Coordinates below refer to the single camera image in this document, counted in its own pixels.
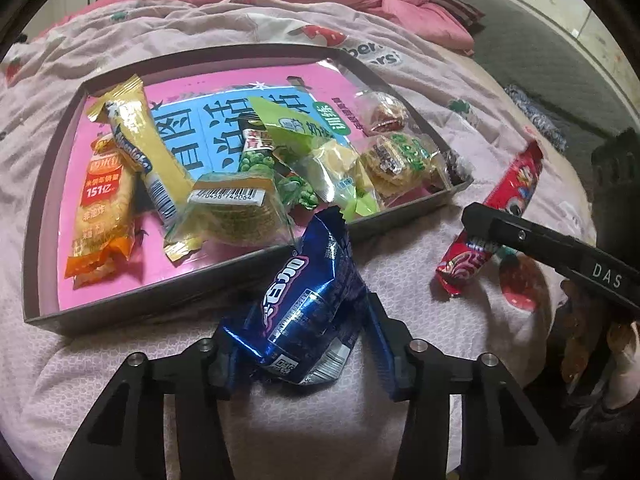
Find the orange noodle snack packet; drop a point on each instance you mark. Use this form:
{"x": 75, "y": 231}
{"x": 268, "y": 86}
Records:
{"x": 102, "y": 200}

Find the strawberry printed blanket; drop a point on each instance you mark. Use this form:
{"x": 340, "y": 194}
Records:
{"x": 450, "y": 340}

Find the black green pea packet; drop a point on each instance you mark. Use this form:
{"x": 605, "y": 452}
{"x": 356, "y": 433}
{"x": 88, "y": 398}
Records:
{"x": 255, "y": 160}

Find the beige bed sheet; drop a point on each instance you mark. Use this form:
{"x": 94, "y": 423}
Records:
{"x": 487, "y": 72}

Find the small dark candy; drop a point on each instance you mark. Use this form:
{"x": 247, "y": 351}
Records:
{"x": 455, "y": 167}

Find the green label cracker packet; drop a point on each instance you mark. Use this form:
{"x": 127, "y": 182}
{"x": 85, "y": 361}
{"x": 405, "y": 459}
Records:
{"x": 400, "y": 160}

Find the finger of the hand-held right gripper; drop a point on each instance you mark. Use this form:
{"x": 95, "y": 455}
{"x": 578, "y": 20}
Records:
{"x": 525, "y": 237}

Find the dark patterned cloth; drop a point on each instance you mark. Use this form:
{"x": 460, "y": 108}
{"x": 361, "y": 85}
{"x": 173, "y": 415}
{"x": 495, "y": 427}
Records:
{"x": 535, "y": 115}

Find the dark shallow cardboard box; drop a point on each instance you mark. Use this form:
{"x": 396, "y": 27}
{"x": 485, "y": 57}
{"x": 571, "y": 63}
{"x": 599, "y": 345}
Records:
{"x": 150, "y": 302}

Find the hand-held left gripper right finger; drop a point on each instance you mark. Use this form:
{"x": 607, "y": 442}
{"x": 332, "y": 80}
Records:
{"x": 387, "y": 360}

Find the pink book with blue panel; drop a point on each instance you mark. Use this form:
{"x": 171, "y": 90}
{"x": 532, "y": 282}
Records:
{"x": 190, "y": 82}

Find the light green candy packet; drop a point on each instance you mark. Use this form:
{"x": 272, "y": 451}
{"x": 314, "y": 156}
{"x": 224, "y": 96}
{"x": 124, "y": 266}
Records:
{"x": 290, "y": 125}

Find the grey padded headboard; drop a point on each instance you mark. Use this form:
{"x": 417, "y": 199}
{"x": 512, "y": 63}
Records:
{"x": 540, "y": 50}

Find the dark striped pillow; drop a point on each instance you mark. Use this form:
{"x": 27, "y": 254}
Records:
{"x": 457, "y": 5}

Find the blue cookie packet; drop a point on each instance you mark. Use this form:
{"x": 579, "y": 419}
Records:
{"x": 300, "y": 305}

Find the long red snack packet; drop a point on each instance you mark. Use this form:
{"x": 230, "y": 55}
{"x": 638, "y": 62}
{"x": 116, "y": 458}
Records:
{"x": 515, "y": 180}

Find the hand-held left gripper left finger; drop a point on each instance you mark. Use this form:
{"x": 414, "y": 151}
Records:
{"x": 220, "y": 365}

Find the yellow wafer packet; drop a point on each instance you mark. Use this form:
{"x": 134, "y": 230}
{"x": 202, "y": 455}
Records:
{"x": 150, "y": 160}

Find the clear barcode cracker packet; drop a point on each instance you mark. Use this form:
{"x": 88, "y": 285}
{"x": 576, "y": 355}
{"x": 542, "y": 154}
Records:
{"x": 235, "y": 220}

